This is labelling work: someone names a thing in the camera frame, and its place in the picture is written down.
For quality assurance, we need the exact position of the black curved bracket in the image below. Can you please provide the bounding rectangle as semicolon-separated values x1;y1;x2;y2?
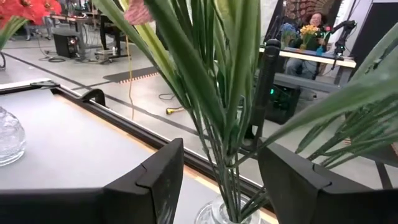
79;88;107;107

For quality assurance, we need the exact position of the black wall panel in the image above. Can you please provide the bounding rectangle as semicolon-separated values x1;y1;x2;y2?
348;2;398;68

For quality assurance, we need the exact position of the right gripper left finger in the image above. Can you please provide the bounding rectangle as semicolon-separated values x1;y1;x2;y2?
0;138;185;224

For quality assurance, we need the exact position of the yellow flower bouquet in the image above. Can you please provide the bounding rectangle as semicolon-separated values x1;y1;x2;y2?
298;24;320;52

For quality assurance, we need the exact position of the black speaker box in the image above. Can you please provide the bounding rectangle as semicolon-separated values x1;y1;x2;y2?
52;32;81;59

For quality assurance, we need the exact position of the black computer tower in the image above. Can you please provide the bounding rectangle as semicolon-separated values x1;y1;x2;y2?
264;83;302;126

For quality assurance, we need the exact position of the office desk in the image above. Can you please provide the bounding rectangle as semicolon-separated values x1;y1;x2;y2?
49;9;131;62

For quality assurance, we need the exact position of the black aluminium table frame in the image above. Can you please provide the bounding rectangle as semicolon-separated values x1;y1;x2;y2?
0;79;394;215

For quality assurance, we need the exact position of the blue flower bouquet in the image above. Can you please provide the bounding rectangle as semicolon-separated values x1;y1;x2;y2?
279;22;300;47

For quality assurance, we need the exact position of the long yellow hanging cable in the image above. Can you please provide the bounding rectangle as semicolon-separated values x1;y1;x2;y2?
125;34;135;121

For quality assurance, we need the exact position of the yellow cable with plug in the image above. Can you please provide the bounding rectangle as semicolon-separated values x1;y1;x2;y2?
165;105;185;115

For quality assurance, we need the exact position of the patterned tapestry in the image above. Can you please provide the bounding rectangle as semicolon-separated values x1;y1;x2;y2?
283;0;338;27

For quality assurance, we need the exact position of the wood-top table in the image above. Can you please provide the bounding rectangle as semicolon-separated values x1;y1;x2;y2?
259;46;358;86

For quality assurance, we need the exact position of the black stand base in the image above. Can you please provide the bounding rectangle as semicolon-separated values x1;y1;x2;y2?
244;39;282;152

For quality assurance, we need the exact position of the black striped-edge floor mat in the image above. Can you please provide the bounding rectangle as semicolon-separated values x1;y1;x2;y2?
102;65;161;85

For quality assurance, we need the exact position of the red artificial flower bunch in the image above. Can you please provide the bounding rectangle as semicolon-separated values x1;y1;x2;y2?
0;0;63;50

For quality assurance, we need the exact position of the round ribbed glass vase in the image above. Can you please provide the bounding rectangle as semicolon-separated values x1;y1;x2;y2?
194;194;264;224

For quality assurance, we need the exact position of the person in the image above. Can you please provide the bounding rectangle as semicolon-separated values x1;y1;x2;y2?
284;11;331;80

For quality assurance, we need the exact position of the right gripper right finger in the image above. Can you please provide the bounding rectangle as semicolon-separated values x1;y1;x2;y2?
257;143;398;224

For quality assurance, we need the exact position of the textured narrow-neck glass vase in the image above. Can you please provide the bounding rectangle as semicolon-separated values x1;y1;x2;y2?
0;105;27;167

